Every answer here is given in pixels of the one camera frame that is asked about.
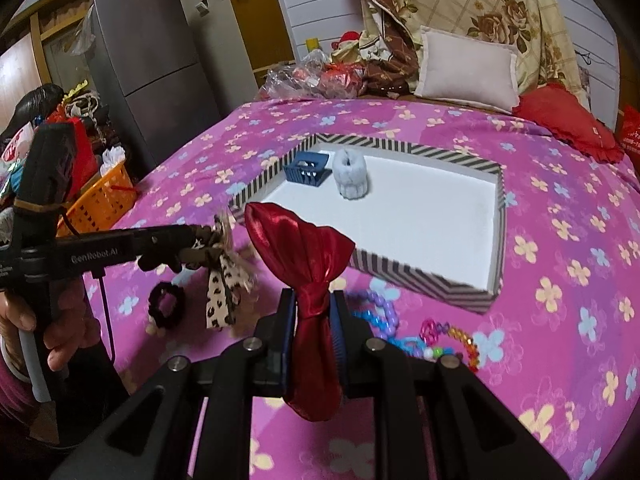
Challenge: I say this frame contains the purple bead bracelet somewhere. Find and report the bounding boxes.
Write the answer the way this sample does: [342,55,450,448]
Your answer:
[349,288,402,340]

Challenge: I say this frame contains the pink floral bedspread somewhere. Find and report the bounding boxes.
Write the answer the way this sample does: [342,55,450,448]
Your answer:
[105,100,639,479]

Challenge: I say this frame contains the striped shallow tray box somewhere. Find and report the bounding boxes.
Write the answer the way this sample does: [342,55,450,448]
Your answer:
[229,133,506,313]

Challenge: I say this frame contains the red satin scrunchie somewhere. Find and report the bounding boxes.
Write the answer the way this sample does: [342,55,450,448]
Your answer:
[244,202,355,422]

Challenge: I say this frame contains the grey refrigerator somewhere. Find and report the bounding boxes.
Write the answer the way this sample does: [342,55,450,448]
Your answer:
[85,0,220,179]

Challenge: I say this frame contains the white small pillow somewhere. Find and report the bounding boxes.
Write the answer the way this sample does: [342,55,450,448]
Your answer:
[414,26,520,114]

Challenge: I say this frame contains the santa plush toy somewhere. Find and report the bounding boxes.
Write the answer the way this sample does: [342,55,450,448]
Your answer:
[330,30,361,64]

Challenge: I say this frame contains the blue hair claw clip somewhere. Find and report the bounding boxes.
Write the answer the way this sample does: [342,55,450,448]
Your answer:
[283,152,331,188]

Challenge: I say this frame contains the clear plastic bag of items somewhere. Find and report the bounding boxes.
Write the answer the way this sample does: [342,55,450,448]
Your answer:
[256,49,364,101]

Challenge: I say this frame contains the floral beige quilt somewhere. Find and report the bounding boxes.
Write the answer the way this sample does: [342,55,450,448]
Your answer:
[359,0,588,105]

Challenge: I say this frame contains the left hand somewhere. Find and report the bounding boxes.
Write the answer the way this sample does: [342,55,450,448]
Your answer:
[1,278,101,375]

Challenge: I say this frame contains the orange plastic basket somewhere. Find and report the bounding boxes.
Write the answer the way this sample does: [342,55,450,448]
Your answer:
[56,162,138,237]

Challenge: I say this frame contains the red heart cushion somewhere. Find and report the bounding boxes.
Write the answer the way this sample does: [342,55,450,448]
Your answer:
[512,82,624,164]

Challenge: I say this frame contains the orange charm bead bracelet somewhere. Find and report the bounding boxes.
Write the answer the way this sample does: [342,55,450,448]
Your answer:
[418,317,482,373]

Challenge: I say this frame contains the grey fluffy scrunchie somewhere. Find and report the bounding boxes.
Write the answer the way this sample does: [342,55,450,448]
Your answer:
[332,148,369,200]

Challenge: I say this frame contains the blue bead bracelet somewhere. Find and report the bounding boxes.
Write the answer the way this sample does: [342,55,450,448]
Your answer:
[351,309,426,359]

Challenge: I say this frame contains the black scrunchie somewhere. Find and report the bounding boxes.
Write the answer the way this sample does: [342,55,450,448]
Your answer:
[148,282,186,330]

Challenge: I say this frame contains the leopard print hair bow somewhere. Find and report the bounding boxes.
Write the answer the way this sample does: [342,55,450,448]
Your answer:
[179,212,255,330]

